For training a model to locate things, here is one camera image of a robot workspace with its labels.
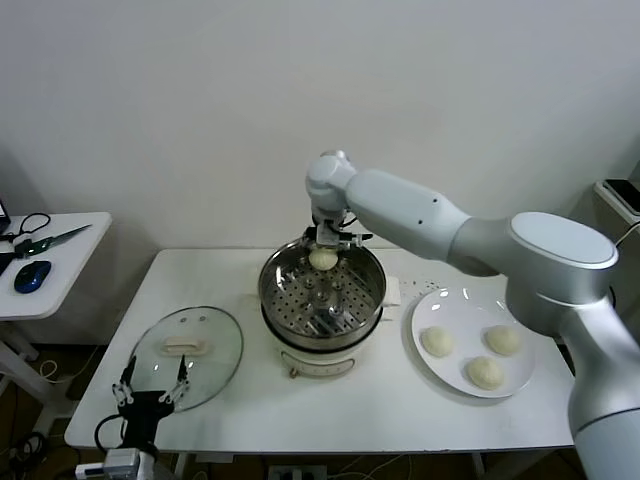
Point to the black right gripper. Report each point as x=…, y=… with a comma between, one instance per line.
x=345, y=221

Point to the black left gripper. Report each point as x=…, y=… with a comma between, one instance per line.
x=142, y=407

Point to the white steamed baozi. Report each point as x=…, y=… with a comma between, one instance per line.
x=438, y=342
x=484, y=372
x=323, y=260
x=502, y=340

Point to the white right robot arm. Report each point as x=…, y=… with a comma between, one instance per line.
x=400, y=215

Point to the steel steamer basket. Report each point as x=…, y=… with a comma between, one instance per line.
x=300, y=320

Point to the white side table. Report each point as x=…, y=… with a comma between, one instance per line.
x=75, y=260

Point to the blue computer mouse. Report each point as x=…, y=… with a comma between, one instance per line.
x=32, y=276

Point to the white round plate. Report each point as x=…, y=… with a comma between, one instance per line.
x=450, y=380

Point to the black phone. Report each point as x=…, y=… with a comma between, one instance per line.
x=622, y=195

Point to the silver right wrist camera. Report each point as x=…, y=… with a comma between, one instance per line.
x=326, y=234

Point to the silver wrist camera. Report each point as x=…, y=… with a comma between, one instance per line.
x=326, y=234
x=122, y=462

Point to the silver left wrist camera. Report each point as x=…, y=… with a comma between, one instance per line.
x=122, y=462

